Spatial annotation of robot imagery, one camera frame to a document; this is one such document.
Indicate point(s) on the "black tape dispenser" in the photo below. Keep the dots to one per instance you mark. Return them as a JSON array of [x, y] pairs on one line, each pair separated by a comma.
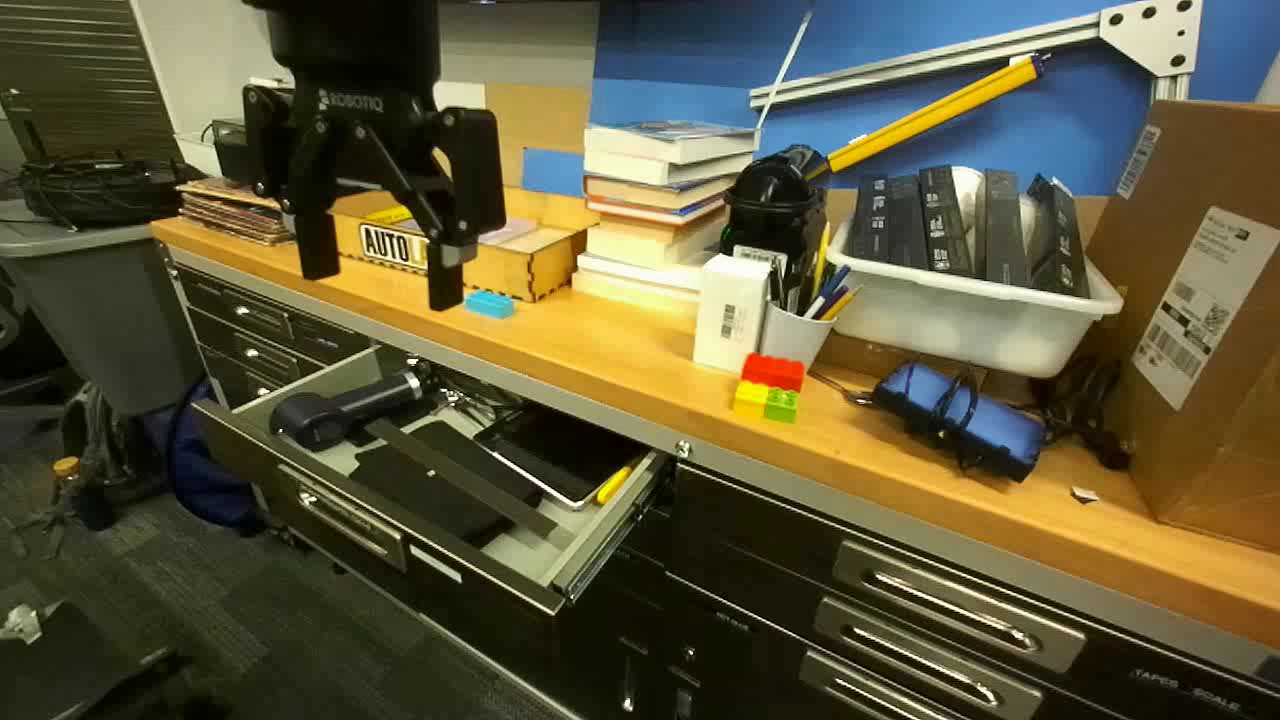
[[778, 203]]

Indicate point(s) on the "yellow lego brick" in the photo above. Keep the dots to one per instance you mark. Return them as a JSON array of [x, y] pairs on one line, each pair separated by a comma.
[[748, 395]]

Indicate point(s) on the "yellow long bar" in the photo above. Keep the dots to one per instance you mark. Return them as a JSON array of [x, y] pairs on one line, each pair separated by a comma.
[[936, 112]]

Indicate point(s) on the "stack of brown notebooks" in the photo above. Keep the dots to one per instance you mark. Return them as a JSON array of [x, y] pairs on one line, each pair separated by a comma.
[[233, 210]]

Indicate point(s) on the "black cylindrical flashlight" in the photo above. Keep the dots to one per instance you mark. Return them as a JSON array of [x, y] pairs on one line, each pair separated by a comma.
[[321, 423]]

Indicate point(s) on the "stack of books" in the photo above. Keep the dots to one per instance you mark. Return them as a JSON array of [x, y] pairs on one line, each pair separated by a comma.
[[662, 196]]

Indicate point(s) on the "wooden box with label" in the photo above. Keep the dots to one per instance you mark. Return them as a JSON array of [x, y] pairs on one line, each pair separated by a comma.
[[529, 258]]

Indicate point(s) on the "grey cart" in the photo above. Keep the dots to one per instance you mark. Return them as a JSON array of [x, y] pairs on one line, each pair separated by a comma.
[[110, 300]]

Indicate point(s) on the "white plastic bin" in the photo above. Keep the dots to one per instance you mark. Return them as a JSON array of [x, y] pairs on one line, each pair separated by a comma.
[[976, 322]]

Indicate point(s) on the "black flat case in drawer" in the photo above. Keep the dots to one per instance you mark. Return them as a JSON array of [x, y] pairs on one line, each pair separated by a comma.
[[435, 496]]

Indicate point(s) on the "black boxes in bin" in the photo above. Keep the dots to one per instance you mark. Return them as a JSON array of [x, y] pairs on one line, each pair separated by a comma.
[[973, 221]]

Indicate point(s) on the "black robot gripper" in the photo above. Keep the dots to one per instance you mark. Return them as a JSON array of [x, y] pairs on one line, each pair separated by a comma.
[[363, 83]]

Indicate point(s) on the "black bag on cart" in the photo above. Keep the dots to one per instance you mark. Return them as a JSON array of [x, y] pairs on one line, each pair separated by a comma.
[[90, 193]]

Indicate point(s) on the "closed black drawer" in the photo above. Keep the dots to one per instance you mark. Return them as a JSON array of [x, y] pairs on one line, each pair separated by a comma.
[[958, 606], [932, 666]]

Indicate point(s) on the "white pen cup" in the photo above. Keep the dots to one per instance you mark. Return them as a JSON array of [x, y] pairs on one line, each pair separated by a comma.
[[792, 339]]

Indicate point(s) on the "green lego brick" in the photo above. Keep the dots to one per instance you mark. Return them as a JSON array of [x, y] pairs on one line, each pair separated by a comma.
[[780, 406]]

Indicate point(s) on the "blue lego brick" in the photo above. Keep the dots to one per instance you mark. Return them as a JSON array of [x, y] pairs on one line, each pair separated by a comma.
[[489, 307]]

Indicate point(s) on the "grey metal drawer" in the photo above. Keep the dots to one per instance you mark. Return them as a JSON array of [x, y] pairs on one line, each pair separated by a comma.
[[551, 552]]

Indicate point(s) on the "closed black drawer upper right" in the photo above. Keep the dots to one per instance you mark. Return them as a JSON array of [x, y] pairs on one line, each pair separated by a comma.
[[958, 606]]

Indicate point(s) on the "white small box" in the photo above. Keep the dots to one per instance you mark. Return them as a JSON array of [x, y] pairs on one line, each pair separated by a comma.
[[729, 319]]

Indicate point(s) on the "red lego brick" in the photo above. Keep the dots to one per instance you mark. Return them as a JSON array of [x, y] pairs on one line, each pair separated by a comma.
[[773, 370]]

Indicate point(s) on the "closed black drawer lower right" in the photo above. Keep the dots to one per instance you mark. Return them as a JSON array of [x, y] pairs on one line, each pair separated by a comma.
[[932, 666]]

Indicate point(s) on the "large cardboard box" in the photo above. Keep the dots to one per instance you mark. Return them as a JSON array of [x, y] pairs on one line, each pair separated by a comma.
[[1193, 246]]

